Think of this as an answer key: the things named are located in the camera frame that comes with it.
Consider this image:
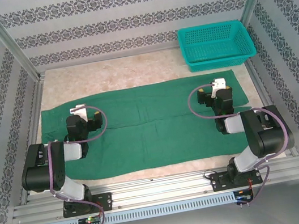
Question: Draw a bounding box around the aluminium table side rail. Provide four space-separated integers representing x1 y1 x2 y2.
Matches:
244 53 299 163
0 73 66 206

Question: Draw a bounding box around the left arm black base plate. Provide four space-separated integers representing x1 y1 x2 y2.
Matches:
60 191 115 219

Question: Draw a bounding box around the slotted grey cable duct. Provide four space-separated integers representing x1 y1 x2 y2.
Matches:
42 191 238 224

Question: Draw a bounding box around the teal plastic mesh basket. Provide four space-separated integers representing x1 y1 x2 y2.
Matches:
176 16 259 75

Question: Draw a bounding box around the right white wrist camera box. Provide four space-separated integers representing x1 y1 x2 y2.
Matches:
208 77 228 99

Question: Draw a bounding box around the aluminium table end rail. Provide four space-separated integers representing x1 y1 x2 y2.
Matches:
37 44 183 74

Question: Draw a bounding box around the green cloth towel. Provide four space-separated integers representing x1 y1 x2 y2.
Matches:
34 67 259 189

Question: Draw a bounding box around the aluminium profile beam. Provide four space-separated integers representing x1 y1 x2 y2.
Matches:
8 152 299 224

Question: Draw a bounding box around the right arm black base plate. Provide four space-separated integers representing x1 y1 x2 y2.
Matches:
209 164 264 193

